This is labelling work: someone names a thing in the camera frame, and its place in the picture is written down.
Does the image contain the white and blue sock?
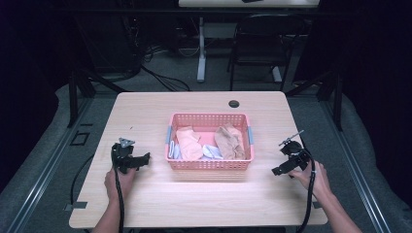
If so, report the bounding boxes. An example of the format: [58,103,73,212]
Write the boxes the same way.
[201,144,224,160]

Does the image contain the black floor cables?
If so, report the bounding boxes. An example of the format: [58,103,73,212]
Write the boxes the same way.
[122,42,192,93]

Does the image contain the person's right hand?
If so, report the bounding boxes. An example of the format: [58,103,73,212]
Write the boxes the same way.
[288,160,332,199]

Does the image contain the thin black cable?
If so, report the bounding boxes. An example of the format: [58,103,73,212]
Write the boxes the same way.
[70,154,95,206]

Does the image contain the pink plastic basket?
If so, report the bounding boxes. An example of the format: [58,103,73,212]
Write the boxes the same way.
[163,112,256,172]

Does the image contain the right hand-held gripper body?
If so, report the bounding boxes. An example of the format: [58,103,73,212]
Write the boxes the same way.
[278,129,312,172]

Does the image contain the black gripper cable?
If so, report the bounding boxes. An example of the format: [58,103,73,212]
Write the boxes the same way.
[294,149,318,233]
[113,167,126,233]

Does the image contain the peach sock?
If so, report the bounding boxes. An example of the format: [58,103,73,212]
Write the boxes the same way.
[175,125,204,161]

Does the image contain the black metal stand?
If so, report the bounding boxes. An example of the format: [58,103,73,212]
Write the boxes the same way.
[285,69,345,132]
[66,67,128,128]

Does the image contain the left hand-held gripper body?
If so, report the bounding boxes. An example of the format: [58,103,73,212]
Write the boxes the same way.
[111,137,141,175]

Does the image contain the white desk leg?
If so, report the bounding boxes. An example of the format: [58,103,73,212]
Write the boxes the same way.
[196,17,209,83]

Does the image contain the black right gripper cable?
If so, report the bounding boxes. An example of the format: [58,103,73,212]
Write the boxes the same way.
[294,149,318,233]

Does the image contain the black folding chair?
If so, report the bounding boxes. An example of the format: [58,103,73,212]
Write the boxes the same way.
[225,13,308,92]

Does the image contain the white desk foot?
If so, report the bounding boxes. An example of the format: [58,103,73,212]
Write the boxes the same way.
[271,65,284,83]

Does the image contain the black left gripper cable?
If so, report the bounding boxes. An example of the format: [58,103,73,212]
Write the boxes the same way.
[113,167,126,233]

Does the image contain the tan sock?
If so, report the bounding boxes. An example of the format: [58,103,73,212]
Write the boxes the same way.
[214,123,247,160]

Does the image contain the grey tape strip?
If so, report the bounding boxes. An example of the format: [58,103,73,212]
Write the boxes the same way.
[63,200,88,213]

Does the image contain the person's left hand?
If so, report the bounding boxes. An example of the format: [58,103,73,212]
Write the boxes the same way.
[103,167,137,204]

